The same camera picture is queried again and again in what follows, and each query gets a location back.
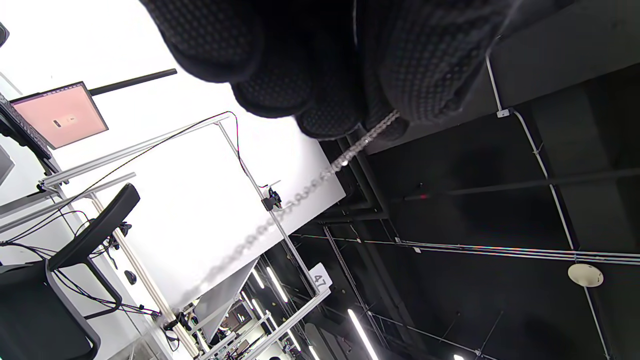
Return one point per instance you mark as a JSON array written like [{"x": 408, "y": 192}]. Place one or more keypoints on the metal ceiling rail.
[{"x": 500, "y": 248}]

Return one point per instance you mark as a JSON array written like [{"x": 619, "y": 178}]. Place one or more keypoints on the white ceiling sensor dome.
[{"x": 585, "y": 275}]

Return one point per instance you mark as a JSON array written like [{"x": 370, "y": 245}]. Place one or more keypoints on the person's left hand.
[{"x": 325, "y": 50}]

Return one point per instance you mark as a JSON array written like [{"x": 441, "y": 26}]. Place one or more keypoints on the white ceiling conduit pipe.
[{"x": 542, "y": 165}]

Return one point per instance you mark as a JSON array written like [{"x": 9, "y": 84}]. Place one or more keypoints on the white number sign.
[{"x": 320, "y": 279}]

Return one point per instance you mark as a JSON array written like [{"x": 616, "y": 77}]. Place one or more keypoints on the black clamp camera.
[{"x": 271, "y": 200}]

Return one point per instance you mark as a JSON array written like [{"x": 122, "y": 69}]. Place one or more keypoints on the black pole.
[{"x": 135, "y": 81}]

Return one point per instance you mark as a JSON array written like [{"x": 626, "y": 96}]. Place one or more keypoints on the grey partition panel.
[{"x": 220, "y": 305}]

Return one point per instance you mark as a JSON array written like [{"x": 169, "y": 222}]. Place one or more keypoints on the pink screen laptop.
[{"x": 62, "y": 115}]

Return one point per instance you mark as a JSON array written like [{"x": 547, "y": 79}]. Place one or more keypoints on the black mesh office chair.
[{"x": 30, "y": 310}]

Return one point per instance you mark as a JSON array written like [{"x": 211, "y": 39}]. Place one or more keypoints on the black computer mouse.
[{"x": 130, "y": 277}]

